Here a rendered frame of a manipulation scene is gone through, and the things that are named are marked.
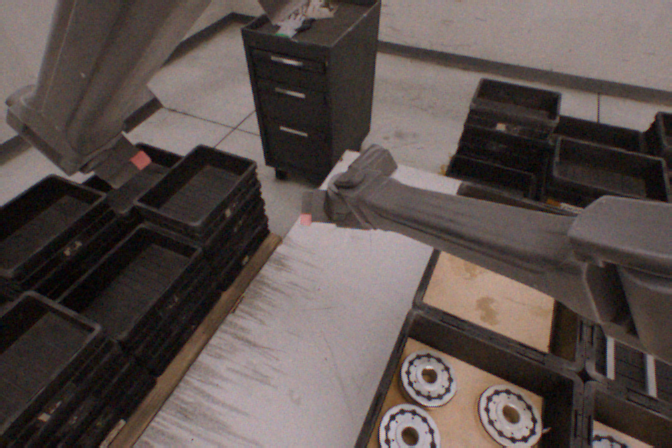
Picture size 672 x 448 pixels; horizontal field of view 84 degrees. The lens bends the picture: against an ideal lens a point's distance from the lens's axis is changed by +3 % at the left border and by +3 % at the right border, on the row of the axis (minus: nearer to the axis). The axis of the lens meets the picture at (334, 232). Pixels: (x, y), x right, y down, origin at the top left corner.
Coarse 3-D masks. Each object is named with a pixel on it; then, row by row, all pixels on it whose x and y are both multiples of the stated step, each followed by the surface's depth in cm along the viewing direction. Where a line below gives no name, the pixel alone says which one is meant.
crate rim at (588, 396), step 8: (584, 384) 61; (592, 384) 61; (600, 384) 61; (584, 392) 60; (592, 392) 60; (600, 392) 61; (608, 392) 60; (616, 392) 60; (584, 400) 60; (592, 400) 60; (624, 400) 60; (632, 400) 60; (640, 400) 60; (584, 408) 59; (592, 408) 59; (640, 408) 59; (648, 408) 60; (656, 408) 59; (584, 416) 58; (592, 416) 58; (656, 416) 59; (664, 416) 58; (584, 424) 57; (592, 424) 57; (584, 432) 57; (592, 432) 57; (584, 440) 56; (592, 440) 56
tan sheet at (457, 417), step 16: (464, 368) 73; (464, 384) 71; (480, 384) 71; (496, 384) 71; (512, 384) 71; (384, 400) 69; (400, 400) 69; (464, 400) 69; (432, 416) 67; (448, 416) 67; (464, 416) 67; (448, 432) 65; (464, 432) 65; (480, 432) 65
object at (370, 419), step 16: (432, 320) 69; (448, 320) 68; (400, 336) 66; (480, 336) 66; (400, 352) 64; (512, 352) 65; (544, 368) 63; (560, 368) 63; (384, 384) 61; (576, 384) 61; (576, 400) 60; (368, 416) 58; (576, 416) 58; (368, 432) 56; (576, 432) 57
